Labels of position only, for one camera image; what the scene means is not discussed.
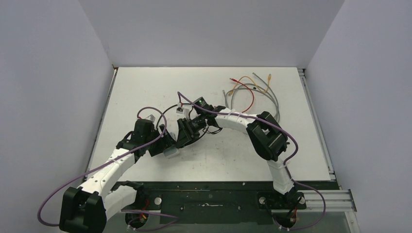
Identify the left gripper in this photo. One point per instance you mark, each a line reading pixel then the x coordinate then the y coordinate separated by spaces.
pixel 164 141

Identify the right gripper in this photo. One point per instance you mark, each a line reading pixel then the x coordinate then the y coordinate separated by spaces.
pixel 186 135

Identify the white network switch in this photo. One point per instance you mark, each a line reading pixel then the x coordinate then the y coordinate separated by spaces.
pixel 171 152

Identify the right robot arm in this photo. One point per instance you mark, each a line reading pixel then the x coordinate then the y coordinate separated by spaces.
pixel 265 134

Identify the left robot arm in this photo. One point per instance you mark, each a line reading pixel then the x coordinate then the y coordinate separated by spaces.
pixel 87 208

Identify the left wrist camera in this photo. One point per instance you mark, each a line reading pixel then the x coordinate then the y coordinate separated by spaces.
pixel 151 118

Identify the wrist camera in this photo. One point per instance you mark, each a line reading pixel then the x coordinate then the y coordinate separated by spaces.
pixel 184 111
pixel 151 118

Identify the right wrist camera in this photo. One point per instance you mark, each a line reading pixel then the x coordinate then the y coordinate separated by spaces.
pixel 184 111

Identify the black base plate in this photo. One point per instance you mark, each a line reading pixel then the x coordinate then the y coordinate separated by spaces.
pixel 225 216

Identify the aluminium rail frame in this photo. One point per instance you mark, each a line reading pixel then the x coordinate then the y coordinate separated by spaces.
pixel 322 201

